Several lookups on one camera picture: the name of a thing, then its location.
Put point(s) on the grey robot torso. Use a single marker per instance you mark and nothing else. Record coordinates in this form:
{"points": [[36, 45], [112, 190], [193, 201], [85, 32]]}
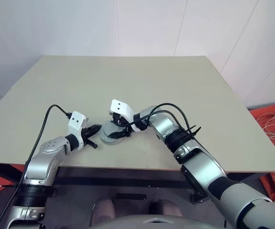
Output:
{"points": [[156, 223]]}

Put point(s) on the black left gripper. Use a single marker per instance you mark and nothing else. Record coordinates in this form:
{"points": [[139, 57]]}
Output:
{"points": [[86, 134]]}

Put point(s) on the grey round motor end cap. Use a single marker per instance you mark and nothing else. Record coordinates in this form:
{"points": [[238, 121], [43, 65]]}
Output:
{"points": [[106, 130]]}

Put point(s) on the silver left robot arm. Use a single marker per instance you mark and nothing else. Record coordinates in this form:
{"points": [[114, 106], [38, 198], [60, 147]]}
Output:
{"points": [[40, 164]]}

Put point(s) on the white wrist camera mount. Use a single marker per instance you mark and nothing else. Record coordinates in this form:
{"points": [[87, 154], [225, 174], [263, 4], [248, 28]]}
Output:
{"points": [[118, 106], [76, 120]]}

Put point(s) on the dark brown rounded shape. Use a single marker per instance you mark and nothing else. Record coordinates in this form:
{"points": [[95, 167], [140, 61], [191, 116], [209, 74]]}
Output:
{"points": [[166, 208], [104, 210]]}

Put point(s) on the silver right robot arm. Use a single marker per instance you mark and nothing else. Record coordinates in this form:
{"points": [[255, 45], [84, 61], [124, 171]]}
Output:
{"points": [[199, 162]]}

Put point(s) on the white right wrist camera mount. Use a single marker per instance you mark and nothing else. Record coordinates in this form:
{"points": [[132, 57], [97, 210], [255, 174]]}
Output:
{"points": [[118, 106]]}

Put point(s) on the black metal table frame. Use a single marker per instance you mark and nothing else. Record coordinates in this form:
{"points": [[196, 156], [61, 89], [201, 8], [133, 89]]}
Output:
{"points": [[127, 177]]}

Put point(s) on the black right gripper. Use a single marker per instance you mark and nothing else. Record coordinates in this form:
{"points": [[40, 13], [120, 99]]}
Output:
{"points": [[124, 125]]}

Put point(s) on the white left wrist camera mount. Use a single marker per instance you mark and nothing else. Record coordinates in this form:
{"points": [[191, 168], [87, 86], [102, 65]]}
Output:
{"points": [[76, 120]]}

